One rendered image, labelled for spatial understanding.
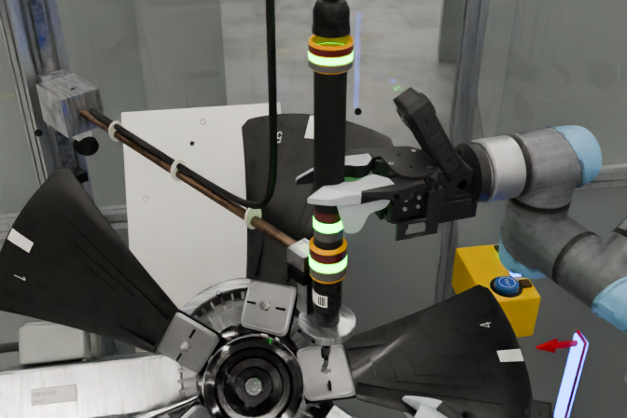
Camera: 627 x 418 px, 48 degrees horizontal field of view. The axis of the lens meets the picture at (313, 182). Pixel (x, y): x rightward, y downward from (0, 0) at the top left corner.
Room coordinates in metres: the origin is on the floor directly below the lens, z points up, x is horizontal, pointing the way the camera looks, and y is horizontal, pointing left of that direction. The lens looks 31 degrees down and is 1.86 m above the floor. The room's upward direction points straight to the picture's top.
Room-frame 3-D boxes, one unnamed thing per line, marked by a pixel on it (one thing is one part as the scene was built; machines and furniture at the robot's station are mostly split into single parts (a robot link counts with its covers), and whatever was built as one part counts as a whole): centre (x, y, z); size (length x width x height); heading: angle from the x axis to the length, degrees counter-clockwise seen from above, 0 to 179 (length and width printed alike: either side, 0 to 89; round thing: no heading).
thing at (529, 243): (0.73, -0.29, 1.34); 0.11 x 0.08 x 0.11; 28
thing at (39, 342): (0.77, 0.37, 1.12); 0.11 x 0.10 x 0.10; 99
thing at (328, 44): (0.65, -0.02, 1.61); 0.04 x 0.04 x 0.03
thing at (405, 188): (0.65, -0.08, 1.46); 0.09 x 0.05 x 0.02; 117
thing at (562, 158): (0.74, -0.28, 1.44); 0.11 x 0.08 x 0.09; 109
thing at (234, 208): (0.87, 0.20, 1.35); 0.54 x 0.01 x 0.01; 44
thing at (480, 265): (1.00, -0.33, 1.02); 0.16 x 0.10 x 0.11; 9
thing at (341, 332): (0.66, -0.01, 1.31); 0.09 x 0.07 x 0.10; 44
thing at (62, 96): (1.10, 0.42, 1.35); 0.10 x 0.07 x 0.08; 44
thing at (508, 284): (0.95, -0.33, 1.08); 0.04 x 0.04 x 0.02
